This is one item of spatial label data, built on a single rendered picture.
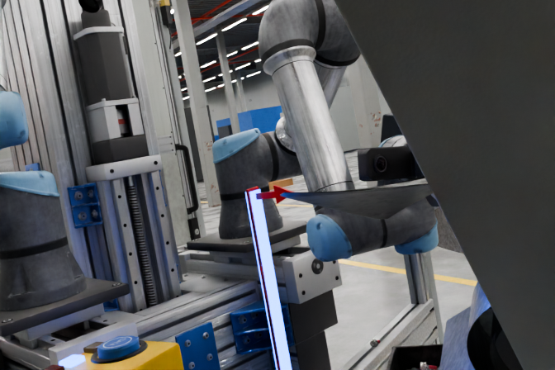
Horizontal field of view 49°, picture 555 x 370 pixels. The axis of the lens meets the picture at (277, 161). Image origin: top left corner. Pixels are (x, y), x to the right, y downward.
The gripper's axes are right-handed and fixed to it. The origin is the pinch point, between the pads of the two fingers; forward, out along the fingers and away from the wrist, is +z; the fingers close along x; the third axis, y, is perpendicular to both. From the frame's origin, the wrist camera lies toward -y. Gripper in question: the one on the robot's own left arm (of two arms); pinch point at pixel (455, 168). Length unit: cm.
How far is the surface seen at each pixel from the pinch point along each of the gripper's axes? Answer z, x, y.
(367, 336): -273, 114, 43
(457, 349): 6.8, 19.0, -3.4
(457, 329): 4.8, 17.5, -2.5
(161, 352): 11.9, 14.6, -34.1
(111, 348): 11.4, 14.0, -38.9
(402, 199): -4.9, 3.8, -5.2
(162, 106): -209, -21, -57
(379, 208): -7.6, 5.1, -7.6
